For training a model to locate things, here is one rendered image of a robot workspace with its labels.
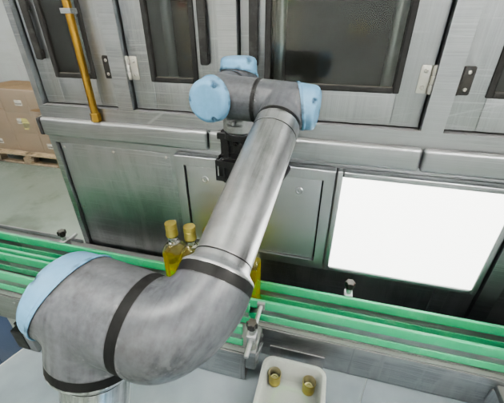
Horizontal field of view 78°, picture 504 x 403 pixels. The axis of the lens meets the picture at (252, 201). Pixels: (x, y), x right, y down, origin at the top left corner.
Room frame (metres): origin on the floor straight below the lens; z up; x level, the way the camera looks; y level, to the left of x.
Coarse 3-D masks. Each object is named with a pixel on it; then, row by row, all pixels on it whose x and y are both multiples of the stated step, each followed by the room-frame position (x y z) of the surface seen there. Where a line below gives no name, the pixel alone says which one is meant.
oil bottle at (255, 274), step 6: (258, 258) 0.67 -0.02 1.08; (258, 264) 0.66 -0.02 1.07; (252, 270) 0.64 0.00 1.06; (258, 270) 0.66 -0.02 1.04; (252, 276) 0.64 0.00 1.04; (258, 276) 0.66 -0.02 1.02; (258, 282) 0.66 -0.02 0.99; (258, 288) 0.66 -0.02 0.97; (252, 294) 0.64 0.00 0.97; (258, 294) 0.67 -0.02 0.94
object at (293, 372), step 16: (288, 368) 0.51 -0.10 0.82; (304, 368) 0.50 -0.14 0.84; (320, 368) 0.50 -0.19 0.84; (288, 384) 0.49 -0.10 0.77; (320, 384) 0.46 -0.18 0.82; (256, 400) 0.41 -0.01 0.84; (272, 400) 0.45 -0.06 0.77; (288, 400) 0.45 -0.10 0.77; (304, 400) 0.45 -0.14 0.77; (320, 400) 0.42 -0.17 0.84
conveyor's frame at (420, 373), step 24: (0, 312) 0.74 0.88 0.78; (264, 336) 0.60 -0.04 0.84; (288, 336) 0.58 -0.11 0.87; (312, 336) 0.57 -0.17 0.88; (216, 360) 0.53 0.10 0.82; (240, 360) 0.52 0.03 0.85; (336, 360) 0.54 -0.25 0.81; (360, 360) 0.53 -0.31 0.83; (384, 360) 0.51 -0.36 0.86; (408, 360) 0.50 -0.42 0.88; (432, 360) 0.50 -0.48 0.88; (408, 384) 0.49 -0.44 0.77; (432, 384) 0.48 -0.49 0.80; (456, 384) 0.46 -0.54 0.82; (480, 384) 0.45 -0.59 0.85
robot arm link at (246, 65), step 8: (232, 56) 0.68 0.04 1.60; (240, 56) 0.68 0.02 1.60; (248, 56) 0.68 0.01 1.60; (224, 64) 0.65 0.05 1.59; (232, 64) 0.64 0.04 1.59; (240, 64) 0.64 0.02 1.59; (248, 64) 0.65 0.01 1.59; (256, 64) 0.67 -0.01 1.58; (240, 72) 0.64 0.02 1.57; (248, 72) 0.65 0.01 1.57; (256, 72) 0.67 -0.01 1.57
